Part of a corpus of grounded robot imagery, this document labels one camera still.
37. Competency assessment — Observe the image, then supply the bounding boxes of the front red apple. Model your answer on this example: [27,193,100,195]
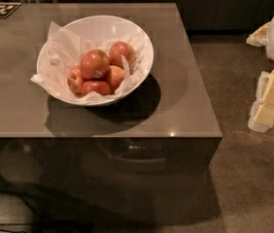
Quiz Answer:
[82,81,112,96]

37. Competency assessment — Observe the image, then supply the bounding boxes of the red apple with sticker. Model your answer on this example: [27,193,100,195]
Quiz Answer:
[80,50,110,80]

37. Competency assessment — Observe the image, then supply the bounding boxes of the middle right red apple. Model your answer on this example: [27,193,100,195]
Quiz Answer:
[105,65,125,91]

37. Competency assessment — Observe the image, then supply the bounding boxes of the left red apple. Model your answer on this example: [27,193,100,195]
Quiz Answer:
[67,65,85,94]

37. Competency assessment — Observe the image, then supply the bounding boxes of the white tissue paper liner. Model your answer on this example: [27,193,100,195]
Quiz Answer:
[30,20,149,104]

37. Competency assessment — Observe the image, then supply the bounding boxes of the white ceramic bowl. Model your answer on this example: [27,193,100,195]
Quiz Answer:
[36,15,154,108]

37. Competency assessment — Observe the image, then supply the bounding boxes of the back right red apple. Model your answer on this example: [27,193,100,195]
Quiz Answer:
[109,41,136,67]

